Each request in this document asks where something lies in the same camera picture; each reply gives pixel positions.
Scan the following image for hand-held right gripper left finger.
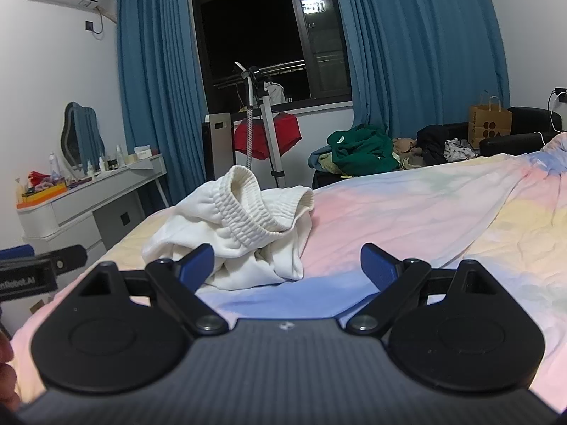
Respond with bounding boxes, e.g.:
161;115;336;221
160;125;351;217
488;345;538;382
66;243;230;336

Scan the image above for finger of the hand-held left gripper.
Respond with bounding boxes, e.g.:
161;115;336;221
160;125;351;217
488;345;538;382
33;244;88;276

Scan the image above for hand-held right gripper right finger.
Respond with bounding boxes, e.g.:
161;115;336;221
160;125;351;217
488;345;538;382
346;243;511;336

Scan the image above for white pants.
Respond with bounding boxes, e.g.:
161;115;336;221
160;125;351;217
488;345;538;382
142;165;315;292

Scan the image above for person's left hand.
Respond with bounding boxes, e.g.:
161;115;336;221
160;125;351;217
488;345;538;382
0;332;19;412

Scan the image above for white dressing table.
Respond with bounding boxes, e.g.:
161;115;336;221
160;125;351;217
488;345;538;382
17;154;172;253

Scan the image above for orange tray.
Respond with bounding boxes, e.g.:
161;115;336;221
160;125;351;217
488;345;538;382
17;183;69;210

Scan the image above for pastel bed cover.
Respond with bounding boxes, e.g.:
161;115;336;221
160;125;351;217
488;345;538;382
9;132;567;412

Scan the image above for yellow-green garment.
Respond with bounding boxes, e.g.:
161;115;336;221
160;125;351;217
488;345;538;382
316;153;351;176

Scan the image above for white standing board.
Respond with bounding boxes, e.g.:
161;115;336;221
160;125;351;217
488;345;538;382
201;113;236;185

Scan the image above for green garment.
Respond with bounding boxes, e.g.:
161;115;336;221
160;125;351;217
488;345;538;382
328;124;402;175

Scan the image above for wavy mirror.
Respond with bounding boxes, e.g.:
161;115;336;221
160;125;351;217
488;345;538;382
61;102;106;171

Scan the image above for beige garment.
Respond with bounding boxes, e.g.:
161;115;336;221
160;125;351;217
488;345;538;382
392;137;420;169

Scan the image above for light blue garment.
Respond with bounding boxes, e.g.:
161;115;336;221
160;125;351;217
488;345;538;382
309;148;331;171

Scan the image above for black garment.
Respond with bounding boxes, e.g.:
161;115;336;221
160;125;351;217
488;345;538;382
416;125;451;165

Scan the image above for grey patterned garment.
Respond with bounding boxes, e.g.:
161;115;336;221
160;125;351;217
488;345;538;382
444;138;478;163

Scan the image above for red garment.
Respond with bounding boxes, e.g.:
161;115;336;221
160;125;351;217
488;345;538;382
234;113;303;161

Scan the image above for brown paper bag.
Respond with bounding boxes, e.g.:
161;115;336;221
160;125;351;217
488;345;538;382
468;91;513;149

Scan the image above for white hanging garment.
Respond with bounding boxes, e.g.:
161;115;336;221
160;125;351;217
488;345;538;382
263;81;287;105

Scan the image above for blue curtain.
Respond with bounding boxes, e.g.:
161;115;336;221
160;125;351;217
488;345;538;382
115;0;209;209
330;0;510;137

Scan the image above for black sofa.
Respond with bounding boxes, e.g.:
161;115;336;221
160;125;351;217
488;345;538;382
312;106;566;189

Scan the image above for metal drying rack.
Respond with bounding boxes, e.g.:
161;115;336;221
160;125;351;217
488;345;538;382
213;59;309;87

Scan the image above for dark window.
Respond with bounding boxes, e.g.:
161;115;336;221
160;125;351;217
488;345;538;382
190;0;353;114

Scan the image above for garment steamer hose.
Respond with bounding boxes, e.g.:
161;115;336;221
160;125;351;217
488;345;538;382
245;71;258;170

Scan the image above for white charging cable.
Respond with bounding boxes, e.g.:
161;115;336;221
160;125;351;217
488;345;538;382
534;97;564;145

